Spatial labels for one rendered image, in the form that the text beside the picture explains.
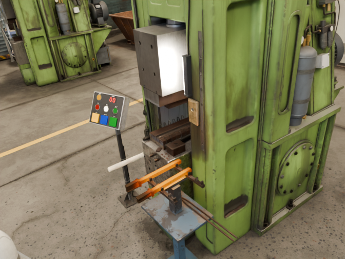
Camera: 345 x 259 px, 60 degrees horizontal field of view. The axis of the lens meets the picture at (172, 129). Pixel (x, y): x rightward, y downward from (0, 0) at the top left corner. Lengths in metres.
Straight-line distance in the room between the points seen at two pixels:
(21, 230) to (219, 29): 2.60
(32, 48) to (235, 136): 5.39
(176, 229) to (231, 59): 1.09
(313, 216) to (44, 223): 2.57
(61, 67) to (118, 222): 4.58
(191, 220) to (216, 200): 0.36
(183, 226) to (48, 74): 5.55
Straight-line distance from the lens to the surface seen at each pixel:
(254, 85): 2.06
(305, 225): 3.05
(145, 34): 1.98
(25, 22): 6.77
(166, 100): 2.08
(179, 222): 1.95
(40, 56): 6.91
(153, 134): 2.29
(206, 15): 1.70
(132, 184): 1.82
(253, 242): 2.81
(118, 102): 2.52
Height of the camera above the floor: 2.15
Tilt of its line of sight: 30 degrees down
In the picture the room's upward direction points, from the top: 5 degrees counter-clockwise
